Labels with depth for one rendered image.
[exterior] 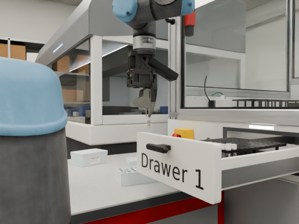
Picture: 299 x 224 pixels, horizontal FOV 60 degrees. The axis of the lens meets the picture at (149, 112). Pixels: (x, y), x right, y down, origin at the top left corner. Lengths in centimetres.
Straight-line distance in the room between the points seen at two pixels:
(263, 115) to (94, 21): 95
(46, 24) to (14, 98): 474
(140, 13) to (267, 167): 50
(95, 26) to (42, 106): 125
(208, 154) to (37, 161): 36
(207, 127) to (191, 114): 10
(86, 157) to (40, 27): 396
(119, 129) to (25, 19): 372
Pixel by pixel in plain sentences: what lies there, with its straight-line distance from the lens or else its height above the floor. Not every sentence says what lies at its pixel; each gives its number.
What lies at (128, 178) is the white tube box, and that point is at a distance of 81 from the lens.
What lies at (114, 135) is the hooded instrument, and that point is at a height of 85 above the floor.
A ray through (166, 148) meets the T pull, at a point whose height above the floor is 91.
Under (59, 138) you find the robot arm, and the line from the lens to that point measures 20.
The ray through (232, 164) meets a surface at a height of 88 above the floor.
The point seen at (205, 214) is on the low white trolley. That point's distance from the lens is 88.
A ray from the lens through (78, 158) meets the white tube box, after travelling 109.
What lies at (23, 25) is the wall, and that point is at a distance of 486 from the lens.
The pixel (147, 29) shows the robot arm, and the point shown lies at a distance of 85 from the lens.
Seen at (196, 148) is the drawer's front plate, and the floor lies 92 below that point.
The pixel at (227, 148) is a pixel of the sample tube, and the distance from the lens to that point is 60.
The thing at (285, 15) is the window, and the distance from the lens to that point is 85.
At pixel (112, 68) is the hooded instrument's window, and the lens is 143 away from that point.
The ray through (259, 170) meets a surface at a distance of 62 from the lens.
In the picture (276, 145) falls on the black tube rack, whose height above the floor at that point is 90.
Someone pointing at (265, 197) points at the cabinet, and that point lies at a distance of 86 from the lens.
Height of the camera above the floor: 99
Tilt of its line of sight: 1 degrees down
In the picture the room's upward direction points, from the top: straight up
